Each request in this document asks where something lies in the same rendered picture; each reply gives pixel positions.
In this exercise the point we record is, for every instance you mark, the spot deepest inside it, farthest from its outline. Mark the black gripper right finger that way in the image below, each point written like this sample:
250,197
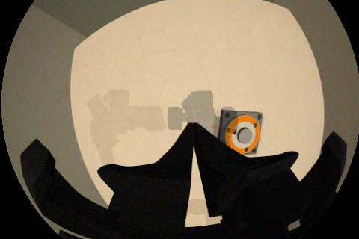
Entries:
225,172

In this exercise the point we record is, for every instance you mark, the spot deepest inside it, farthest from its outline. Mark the orange round plate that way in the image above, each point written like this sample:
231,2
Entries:
238,123

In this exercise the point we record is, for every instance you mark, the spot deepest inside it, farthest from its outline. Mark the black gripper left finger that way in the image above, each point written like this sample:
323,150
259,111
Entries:
167,179

